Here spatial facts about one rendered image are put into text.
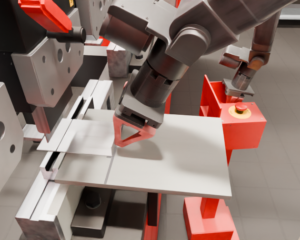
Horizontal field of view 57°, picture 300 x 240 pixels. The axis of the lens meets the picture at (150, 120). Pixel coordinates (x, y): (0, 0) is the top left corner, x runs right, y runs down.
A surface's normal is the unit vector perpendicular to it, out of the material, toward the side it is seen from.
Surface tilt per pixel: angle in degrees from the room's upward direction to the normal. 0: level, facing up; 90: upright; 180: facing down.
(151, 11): 33
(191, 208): 0
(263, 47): 114
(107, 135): 0
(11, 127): 90
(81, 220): 0
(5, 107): 90
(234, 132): 90
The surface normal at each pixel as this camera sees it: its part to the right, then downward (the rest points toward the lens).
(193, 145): 0.00, -0.77
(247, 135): 0.08, 0.63
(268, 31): -0.31, 0.83
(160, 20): 0.35, -0.33
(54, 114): 0.99, 0.07
